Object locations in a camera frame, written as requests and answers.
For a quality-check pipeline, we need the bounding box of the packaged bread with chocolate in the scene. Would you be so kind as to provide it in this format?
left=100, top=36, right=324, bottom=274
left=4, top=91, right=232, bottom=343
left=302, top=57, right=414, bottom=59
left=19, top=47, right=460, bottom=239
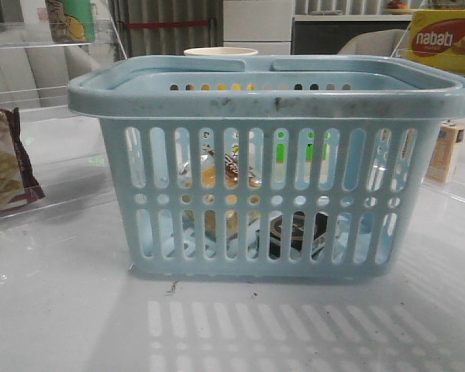
left=178, top=154, right=262, bottom=239

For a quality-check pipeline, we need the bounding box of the light blue plastic basket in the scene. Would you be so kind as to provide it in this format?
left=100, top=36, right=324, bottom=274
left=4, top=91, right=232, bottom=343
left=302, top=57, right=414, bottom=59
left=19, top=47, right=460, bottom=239
left=67, top=55, right=465, bottom=281

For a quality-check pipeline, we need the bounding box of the white paper cup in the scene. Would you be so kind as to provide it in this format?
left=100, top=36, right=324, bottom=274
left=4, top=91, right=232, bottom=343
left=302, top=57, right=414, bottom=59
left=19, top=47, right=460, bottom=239
left=184, top=46, right=258, bottom=56

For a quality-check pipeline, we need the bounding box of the white drawer cabinet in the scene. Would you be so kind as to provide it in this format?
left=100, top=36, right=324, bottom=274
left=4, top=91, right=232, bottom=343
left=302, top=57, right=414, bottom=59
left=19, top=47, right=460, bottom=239
left=222, top=1, right=295, bottom=55

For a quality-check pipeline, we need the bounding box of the white shelf with dark cabinet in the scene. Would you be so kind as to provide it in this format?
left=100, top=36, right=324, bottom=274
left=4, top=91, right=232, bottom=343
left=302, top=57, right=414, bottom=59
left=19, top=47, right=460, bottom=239
left=291, top=15, right=412, bottom=55

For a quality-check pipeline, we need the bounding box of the tan biscuit box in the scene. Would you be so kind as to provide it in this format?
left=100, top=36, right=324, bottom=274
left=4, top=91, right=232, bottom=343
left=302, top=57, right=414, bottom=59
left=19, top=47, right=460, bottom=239
left=426, top=122, right=465, bottom=184

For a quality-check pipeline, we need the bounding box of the beige armchair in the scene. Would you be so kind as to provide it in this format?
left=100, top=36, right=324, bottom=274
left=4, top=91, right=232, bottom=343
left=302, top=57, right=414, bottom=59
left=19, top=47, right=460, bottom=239
left=338, top=29, right=408, bottom=57

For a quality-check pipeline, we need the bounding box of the maroon cracker snack bag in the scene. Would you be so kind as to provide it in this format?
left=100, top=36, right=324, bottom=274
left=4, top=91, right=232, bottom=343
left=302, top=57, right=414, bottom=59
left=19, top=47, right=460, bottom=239
left=0, top=108, right=45, bottom=212

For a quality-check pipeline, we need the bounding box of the green cartoon snack package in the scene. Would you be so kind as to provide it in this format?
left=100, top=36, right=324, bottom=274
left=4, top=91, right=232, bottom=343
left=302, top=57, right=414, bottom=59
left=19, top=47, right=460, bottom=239
left=45, top=0, right=95, bottom=43

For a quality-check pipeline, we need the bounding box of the clear acrylic left shelf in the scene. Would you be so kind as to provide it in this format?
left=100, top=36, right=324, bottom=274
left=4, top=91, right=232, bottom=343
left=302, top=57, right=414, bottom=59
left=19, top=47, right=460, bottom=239
left=0, top=1, right=124, bottom=229

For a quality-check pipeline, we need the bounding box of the clear acrylic shelf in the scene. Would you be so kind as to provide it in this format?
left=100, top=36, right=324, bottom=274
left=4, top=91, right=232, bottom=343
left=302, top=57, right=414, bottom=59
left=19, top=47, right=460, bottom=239
left=387, top=1, right=465, bottom=203
left=0, top=1, right=124, bottom=229

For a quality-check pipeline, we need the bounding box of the clear acrylic right shelf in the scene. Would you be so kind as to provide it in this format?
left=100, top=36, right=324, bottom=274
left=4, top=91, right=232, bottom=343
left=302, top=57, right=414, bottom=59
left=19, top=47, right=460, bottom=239
left=387, top=1, right=465, bottom=203

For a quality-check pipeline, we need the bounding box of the yellow nabati wafer box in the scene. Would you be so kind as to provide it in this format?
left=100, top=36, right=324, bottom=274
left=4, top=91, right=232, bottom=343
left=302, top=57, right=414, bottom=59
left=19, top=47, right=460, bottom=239
left=401, top=9, right=465, bottom=75

